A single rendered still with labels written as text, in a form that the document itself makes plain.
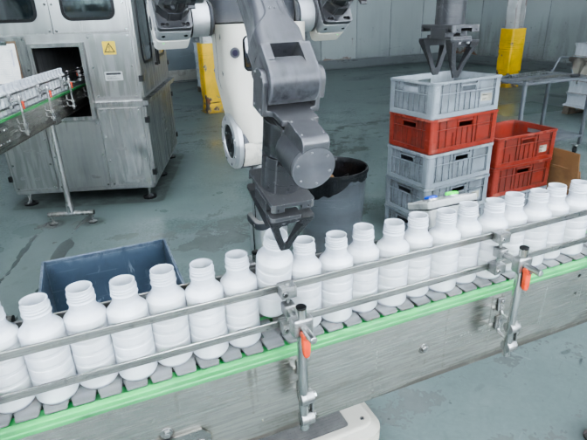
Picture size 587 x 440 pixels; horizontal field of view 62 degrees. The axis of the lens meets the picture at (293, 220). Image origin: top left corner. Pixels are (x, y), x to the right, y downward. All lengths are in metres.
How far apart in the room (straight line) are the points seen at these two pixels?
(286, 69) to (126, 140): 3.88
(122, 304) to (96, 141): 3.80
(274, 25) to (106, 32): 3.75
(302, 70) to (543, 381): 2.09
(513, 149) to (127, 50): 3.04
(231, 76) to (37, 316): 0.80
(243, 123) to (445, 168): 2.18
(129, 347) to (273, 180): 0.33
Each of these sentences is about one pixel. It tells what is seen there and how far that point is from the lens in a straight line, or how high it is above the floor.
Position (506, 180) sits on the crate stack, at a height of 0.34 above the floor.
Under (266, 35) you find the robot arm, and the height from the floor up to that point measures 1.49.
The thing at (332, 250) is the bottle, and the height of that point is 1.14.
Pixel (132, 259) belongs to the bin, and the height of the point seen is 0.91.
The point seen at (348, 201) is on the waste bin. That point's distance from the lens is 2.92.
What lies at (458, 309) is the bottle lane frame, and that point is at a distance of 1.03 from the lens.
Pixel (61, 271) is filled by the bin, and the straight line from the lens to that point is 1.42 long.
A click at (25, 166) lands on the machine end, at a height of 0.37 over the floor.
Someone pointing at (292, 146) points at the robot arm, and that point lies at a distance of 0.60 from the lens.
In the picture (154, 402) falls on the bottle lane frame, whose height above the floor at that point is 0.97.
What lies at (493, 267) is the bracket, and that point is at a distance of 1.04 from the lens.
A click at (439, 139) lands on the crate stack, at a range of 3.24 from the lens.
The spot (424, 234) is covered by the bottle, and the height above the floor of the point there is 1.13.
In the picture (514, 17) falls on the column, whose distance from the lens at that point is 10.91.
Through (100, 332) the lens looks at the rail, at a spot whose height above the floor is 1.11.
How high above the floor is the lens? 1.52
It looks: 23 degrees down
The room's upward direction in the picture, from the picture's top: 2 degrees counter-clockwise
